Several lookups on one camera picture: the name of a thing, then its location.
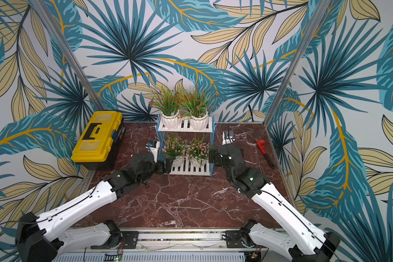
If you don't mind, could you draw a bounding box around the pink flower pot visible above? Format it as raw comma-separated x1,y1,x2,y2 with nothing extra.
186,136,210,168
162,133,187,167

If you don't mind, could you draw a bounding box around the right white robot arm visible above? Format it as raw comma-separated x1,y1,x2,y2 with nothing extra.
209,143,340,262

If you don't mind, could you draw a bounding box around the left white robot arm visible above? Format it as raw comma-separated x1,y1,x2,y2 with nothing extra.
15,151,172,262

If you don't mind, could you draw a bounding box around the left aluminium corner post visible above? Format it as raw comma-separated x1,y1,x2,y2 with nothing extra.
31,0,105,111

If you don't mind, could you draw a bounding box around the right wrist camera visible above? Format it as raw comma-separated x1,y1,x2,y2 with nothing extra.
222,131,235,145

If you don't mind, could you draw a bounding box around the blue white wooden rack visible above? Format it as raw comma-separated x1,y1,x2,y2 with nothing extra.
155,116,216,177

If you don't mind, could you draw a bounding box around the white perforated cable tray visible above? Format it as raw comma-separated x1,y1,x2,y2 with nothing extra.
54,252,246,262

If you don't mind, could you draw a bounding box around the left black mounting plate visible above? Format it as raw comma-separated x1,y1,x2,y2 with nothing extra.
100,231,139,250

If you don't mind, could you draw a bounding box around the red pipe wrench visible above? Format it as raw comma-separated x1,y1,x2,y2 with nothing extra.
256,139,276,169

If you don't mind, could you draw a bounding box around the yellow black toolbox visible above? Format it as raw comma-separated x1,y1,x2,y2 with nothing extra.
71,111,125,170

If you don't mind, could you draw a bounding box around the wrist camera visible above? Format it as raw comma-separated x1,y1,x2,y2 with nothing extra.
146,140,160,162
222,131,235,145

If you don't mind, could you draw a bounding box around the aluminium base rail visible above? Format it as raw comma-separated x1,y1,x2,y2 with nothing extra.
65,227,320,254

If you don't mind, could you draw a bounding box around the black mounting plate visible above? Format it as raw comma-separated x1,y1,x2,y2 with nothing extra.
100,231,139,250
222,230,256,248

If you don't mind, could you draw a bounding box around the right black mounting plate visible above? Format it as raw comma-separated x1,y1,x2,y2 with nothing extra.
222,230,256,248

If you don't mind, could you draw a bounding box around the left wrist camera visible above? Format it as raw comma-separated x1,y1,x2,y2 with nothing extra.
146,140,160,162

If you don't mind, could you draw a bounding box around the right aluminium corner post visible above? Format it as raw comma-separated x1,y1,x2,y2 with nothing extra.
264,0,331,128

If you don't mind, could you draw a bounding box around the aluminium corner post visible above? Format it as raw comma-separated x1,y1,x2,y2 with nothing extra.
31,0,105,111
264,0,331,128

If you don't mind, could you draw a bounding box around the red flower pot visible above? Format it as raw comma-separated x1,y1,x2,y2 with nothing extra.
151,89,182,131
181,89,210,131

